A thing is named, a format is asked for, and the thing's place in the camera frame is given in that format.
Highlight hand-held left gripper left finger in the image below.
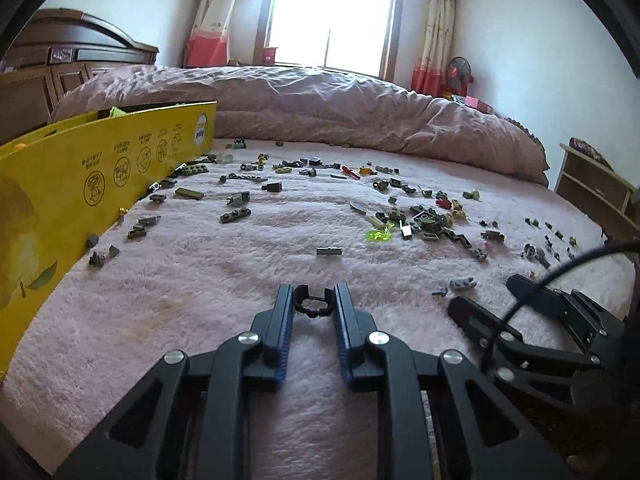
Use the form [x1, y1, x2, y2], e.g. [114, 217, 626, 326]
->
[52, 284, 295, 480]

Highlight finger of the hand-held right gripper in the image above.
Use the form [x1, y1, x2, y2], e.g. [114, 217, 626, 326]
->
[506, 274, 626, 356]
[447, 296, 606, 406]

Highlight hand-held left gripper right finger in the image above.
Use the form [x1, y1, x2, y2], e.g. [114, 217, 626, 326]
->
[334, 281, 576, 480]

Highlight black clip brick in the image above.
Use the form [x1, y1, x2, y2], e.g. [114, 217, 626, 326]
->
[293, 285, 334, 318]

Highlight yellow cardboard box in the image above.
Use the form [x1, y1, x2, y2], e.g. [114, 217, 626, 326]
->
[0, 101, 218, 376]

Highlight pink fuzzy bed blanket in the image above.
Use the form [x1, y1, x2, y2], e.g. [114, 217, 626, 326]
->
[0, 137, 636, 476]

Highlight scattered small toy bricks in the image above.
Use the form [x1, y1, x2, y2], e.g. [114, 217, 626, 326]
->
[87, 137, 581, 297]

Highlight light wooden cabinet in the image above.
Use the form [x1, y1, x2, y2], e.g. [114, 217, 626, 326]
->
[555, 142, 633, 241]

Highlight dark patterned cloth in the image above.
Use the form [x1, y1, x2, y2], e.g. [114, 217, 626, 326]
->
[570, 136, 613, 171]

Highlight red standing fan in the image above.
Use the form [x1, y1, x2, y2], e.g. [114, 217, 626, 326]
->
[446, 56, 473, 96]

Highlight pink quilt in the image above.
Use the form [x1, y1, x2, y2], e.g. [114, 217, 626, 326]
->
[50, 64, 548, 186]

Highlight cream and red curtain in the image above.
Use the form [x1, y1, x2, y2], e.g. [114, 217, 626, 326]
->
[184, 0, 248, 68]
[411, 0, 458, 97]

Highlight wooden framed window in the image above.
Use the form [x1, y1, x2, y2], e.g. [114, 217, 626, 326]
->
[253, 0, 405, 81]

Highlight dark wooden headboard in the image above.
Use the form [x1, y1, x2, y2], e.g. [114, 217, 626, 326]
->
[0, 8, 160, 146]

